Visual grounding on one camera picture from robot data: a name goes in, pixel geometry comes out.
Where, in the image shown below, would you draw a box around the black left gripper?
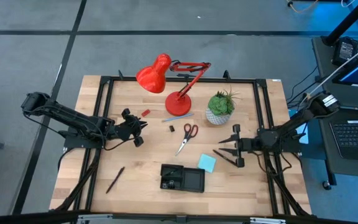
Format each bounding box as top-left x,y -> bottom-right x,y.
114,108 -> 149,147

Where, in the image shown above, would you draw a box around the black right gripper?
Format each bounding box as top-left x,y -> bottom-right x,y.
218,124 -> 262,169

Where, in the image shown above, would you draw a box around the sticky note pad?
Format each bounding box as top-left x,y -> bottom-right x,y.
197,153 -> 217,174

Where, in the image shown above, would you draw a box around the blue pen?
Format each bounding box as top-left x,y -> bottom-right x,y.
162,113 -> 195,123

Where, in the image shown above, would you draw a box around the red-handled scissors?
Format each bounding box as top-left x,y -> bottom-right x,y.
175,123 -> 199,157

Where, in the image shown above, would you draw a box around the black mesh desk organizer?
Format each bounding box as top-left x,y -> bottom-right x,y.
159,163 -> 206,194

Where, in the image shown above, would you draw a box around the black pen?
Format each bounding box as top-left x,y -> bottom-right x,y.
105,166 -> 126,195

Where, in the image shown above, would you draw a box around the potted green succulent plant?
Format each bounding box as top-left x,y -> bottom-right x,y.
205,88 -> 242,126

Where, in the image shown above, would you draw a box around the light blue sheet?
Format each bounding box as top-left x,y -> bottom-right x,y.
289,108 -> 310,144

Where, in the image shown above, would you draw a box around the black laptop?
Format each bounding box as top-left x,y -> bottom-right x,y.
317,105 -> 358,164

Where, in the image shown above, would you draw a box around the black power adapter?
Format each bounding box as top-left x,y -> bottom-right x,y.
332,37 -> 358,67

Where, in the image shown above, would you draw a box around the black stand pole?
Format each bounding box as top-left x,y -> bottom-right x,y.
321,0 -> 358,47

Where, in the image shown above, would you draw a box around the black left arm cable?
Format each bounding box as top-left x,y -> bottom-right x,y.
103,136 -> 136,152

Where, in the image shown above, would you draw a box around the black aluminium table frame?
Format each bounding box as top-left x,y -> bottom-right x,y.
54,70 -> 310,217

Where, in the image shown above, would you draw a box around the silver bracket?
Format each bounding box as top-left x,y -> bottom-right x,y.
77,213 -> 114,224
249,217 -> 287,224

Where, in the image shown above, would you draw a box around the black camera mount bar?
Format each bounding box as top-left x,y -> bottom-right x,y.
0,210 -> 358,224

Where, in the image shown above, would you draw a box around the white cable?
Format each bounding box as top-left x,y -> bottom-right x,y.
300,39 -> 358,103

